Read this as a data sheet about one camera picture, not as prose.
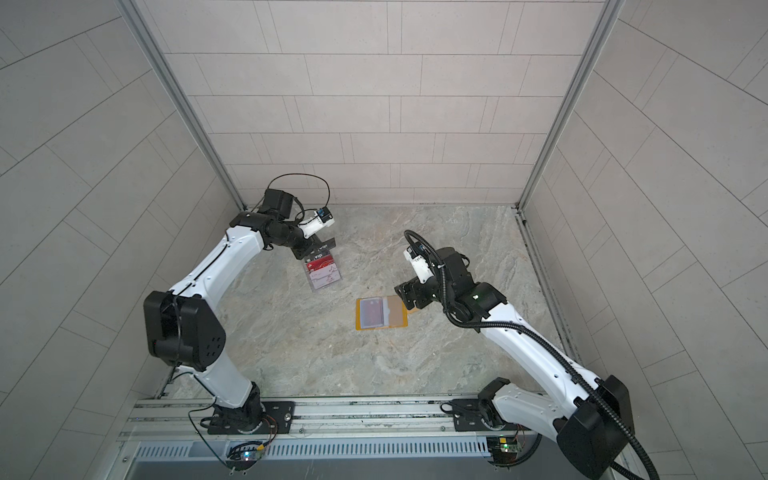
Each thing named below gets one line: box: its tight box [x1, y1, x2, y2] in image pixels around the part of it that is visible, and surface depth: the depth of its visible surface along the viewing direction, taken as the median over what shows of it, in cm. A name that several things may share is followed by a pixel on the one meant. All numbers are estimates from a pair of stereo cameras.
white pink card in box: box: [309, 263, 341, 290], surface depth 96 cm
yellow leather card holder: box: [355, 295, 409, 331], surface depth 90 cm
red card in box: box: [306, 254, 334, 272], surface depth 97 cm
